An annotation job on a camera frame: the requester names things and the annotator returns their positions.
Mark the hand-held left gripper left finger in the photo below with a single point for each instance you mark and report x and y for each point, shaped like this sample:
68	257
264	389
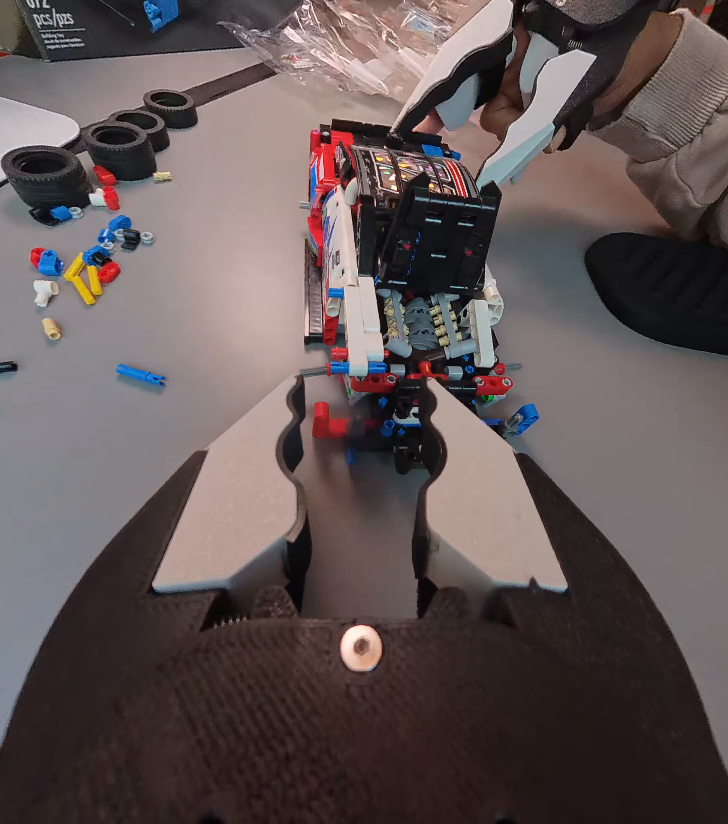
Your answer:
235	508

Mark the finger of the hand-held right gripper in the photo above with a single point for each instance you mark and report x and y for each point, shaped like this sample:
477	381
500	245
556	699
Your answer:
557	96
460	51

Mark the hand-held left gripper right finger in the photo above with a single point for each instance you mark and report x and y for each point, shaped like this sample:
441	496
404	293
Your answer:
492	515

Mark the toy brick car model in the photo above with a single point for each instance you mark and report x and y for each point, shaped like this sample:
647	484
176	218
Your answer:
428	244

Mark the white brick beam assembly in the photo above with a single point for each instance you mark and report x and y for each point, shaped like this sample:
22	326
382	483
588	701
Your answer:
364	328

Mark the person's right forearm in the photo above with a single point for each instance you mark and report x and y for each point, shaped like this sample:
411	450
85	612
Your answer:
711	129

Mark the grey desk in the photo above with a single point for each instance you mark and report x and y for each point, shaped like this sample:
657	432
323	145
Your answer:
177	418

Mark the clear plastic bag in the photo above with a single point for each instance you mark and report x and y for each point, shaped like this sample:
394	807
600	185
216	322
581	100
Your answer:
364	45

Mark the long blue brick pin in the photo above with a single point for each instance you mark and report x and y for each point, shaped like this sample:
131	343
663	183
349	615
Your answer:
140	375

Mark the black chair armrest pad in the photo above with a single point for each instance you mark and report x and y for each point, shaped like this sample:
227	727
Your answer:
685	296

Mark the tan brick pin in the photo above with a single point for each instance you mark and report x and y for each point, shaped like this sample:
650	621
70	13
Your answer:
51	328

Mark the white brick connector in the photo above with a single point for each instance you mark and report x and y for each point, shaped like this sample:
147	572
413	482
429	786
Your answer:
45	291

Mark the cluster of assorted brick pieces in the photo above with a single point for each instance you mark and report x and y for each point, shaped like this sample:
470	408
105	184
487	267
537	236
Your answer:
97	254

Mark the blue brick piece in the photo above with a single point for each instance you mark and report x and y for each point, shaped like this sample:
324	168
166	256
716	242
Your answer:
161	14

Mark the blue red brick connector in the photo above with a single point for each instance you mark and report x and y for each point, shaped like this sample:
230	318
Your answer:
48	261

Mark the dark cardboard box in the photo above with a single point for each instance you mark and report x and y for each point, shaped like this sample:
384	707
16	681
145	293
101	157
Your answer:
80	29

